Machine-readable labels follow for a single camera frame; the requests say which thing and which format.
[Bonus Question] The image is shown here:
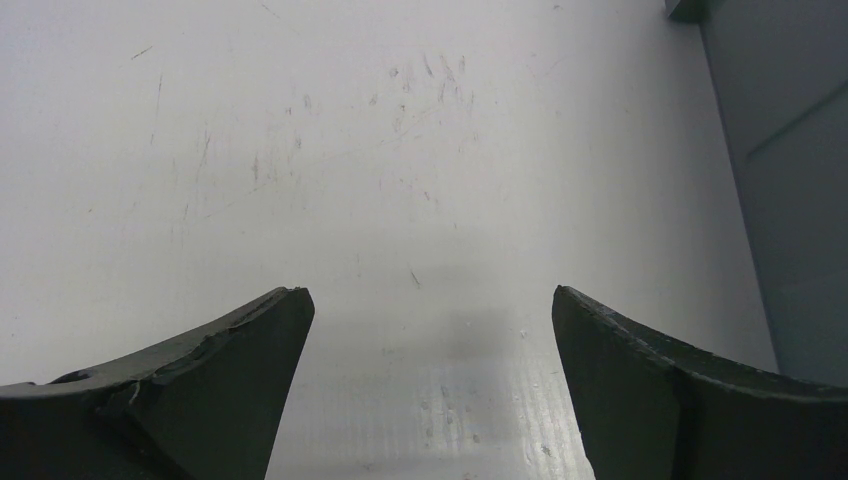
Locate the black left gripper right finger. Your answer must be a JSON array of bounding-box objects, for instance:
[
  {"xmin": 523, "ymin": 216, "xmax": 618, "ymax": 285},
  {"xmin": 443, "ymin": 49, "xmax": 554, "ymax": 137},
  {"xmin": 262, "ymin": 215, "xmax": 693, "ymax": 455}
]
[{"xmin": 552, "ymin": 286, "xmax": 847, "ymax": 479}]

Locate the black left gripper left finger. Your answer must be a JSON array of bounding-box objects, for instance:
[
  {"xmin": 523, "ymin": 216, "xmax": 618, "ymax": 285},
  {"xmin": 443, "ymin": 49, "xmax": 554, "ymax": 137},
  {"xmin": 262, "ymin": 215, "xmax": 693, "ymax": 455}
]
[{"xmin": 1, "ymin": 288, "xmax": 315, "ymax": 479}]

